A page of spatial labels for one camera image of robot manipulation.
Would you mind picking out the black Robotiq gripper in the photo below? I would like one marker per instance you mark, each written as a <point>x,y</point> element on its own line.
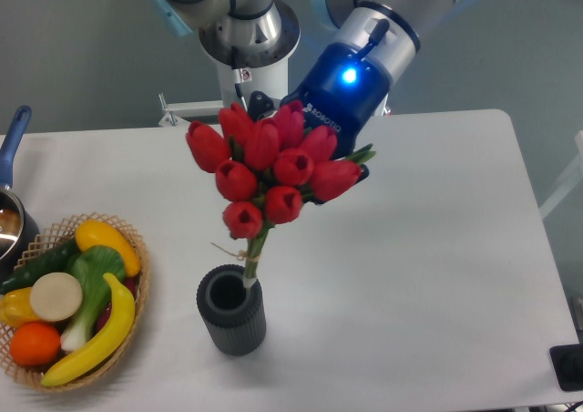
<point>342,91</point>

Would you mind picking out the red tulip bouquet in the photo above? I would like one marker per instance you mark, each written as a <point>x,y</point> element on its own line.
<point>268,169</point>

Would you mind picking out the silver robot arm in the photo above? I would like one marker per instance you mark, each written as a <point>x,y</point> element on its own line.
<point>258,33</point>

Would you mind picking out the dark grey ribbed vase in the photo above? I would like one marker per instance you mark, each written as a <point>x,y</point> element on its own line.
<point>233,314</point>

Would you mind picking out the red fruit in basket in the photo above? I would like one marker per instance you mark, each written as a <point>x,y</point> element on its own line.
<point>130,283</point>

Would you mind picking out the black device at table edge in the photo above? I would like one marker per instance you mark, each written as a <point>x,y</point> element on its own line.
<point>567,363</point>

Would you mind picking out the yellow banana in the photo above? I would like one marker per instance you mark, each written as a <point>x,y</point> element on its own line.
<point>103,344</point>

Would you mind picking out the green bok choy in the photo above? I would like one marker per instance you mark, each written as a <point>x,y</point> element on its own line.
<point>89,268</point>

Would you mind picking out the green cucumber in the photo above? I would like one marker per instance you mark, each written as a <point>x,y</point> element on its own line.
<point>54,260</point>

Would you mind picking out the woven wicker basket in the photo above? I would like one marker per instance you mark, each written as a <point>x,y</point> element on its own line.
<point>48,238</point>

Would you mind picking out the beige round disc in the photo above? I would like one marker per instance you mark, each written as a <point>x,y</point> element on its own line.
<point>56,296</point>

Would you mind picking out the orange fruit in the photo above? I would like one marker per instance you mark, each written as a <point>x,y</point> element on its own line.
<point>35,344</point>

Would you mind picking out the yellow bell pepper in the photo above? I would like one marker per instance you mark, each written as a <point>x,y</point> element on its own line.
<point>16,309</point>

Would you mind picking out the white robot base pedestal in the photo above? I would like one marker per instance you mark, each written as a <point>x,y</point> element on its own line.
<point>236,85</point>

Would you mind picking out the white metal frame right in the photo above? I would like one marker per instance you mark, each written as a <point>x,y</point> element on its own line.
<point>566,182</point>

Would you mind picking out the blue handled saucepan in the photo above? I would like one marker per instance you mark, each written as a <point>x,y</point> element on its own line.
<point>18,228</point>

